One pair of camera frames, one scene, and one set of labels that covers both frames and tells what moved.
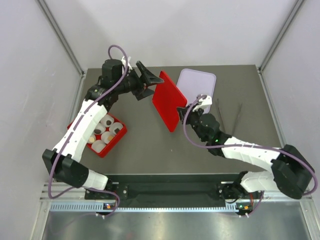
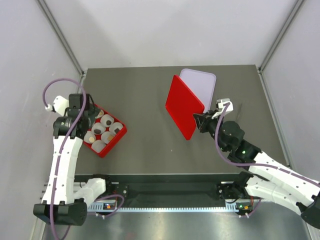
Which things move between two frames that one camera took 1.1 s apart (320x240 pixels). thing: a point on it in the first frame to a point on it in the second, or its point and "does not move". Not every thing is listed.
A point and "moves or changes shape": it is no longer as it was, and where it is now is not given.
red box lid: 168,97 moves or changes shape
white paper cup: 98,145 does not move
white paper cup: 100,126 does not move
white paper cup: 113,126 does not move
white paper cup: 106,118 does not move
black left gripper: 148,78 to 92,112
